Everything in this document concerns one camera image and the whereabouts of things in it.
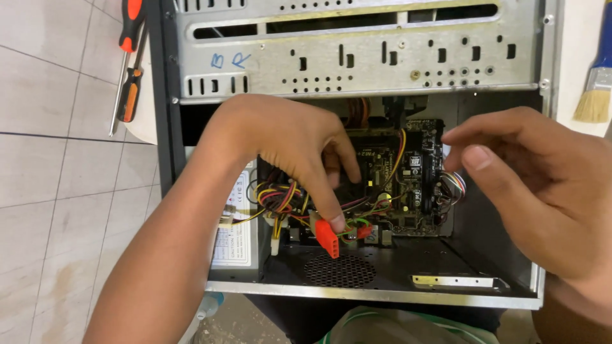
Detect person's left hand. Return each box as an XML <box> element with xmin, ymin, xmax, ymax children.
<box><xmin>196</xmin><ymin>94</ymin><xmax>362</xmax><ymax>234</ymax></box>

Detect person's right hand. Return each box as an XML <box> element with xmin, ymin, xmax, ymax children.
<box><xmin>441</xmin><ymin>106</ymin><xmax>612</xmax><ymax>306</ymax></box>

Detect orange power connector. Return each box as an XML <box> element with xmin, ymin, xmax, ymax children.
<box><xmin>314</xmin><ymin>218</ymin><xmax>340</xmax><ymax>260</ymax></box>

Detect grey power supply unit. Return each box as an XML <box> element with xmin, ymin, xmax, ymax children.
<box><xmin>208</xmin><ymin>160</ymin><xmax>261</xmax><ymax>283</ymax></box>

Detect grey metal computer case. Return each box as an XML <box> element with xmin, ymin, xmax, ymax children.
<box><xmin>148</xmin><ymin>0</ymin><xmax>560</xmax><ymax>310</ymax></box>

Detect black motherboard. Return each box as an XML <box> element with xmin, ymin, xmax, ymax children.
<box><xmin>330</xmin><ymin>118</ymin><xmax>455</xmax><ymax>238</ymax></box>

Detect small orange black screwdriver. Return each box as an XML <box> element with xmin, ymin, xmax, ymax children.
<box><xmin>117</xmin><ymin>21</ymin><xmax>149</xmax><ymax>123</ymax></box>

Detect large orange black screwdriver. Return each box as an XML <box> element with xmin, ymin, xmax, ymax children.
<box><xmin>108</xmin><ymin>0</ymin><xmax>146</xmax><ymax>138</ymax></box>

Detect white plastic bottle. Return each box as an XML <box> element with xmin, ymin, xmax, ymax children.
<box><xmin>179</xmin><ymin>292</ymin><xmax>225</xmax><ymax>344</ymax></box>

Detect person's green striped shorts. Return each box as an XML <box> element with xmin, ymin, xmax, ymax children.
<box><xmin>316</xmin><ymin>306</ymin><xmax>500</xmax><ymax>344</ymax></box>

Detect bundle of coloured power cables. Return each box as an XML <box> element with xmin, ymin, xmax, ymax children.
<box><xmin>221</xmin><ymin>179</ymin><xmax>316</xmax><ymax>240</ymax></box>

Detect striped front panel wires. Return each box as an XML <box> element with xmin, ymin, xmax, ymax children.
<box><xmin>435</xmin><ymin>169</ymin><xmax>467</xmax><ymax>206</ymax></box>

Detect red sata cable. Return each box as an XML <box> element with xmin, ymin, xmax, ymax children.
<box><xmin>345</xmin><ymin>219</ymin><xmax>375</xmax><ymax>240</ymax></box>

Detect blue handled paint brush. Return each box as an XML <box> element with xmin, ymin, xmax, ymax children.
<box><xmin>573</xmin><ymin>0</ymin><xmax>612</xmax><ymax>124</ymax></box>

